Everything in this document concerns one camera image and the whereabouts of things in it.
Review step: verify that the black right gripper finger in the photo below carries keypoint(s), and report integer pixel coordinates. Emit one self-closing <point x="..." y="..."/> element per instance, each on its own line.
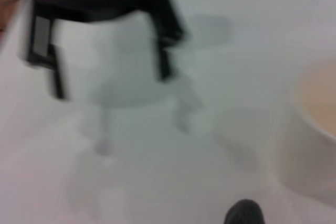
<point x="57" y="77"/>
<point x="164" y="61"/>

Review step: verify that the white paper cup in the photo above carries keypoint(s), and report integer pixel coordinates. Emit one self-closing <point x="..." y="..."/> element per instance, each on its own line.
<point x="302" y="150"/>

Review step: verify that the dark blue rag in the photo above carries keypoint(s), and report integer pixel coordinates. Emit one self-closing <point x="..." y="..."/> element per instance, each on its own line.
<point x="244" y="212"/>

